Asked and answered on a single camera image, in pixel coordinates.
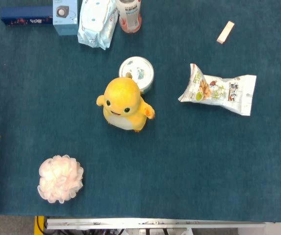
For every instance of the yellow plush duck toy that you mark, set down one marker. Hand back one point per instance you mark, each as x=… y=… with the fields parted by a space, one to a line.
x=124 y=102

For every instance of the white round tin can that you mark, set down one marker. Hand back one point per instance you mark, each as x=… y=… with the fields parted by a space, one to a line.
x=137 y=71

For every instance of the light blue speaker box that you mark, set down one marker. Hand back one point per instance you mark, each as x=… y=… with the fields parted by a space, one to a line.
x=65 y=18

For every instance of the wet wipes pack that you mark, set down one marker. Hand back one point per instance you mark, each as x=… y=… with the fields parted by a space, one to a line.
x=96 y=24

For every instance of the pink eraser block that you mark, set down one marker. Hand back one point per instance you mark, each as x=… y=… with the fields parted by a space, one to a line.
x=225 y=32

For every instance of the pink mesh bath sponge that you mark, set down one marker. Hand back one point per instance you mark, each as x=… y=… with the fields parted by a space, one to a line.
x=59 y=178

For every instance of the pink drink bottle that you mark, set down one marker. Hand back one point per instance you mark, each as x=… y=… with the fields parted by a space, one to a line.
x=130 y=17

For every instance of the aluminium frame rail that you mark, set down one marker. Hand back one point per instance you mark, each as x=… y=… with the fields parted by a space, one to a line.
x=155 y=223

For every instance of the blue table cloth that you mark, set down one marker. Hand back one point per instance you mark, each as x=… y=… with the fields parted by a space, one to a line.
x=204 y=156

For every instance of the white snack bag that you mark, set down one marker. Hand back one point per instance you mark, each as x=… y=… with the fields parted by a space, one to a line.
x=218 y=91

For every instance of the dark blue long box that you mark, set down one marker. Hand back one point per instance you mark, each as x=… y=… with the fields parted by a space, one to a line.
x=26 y=16

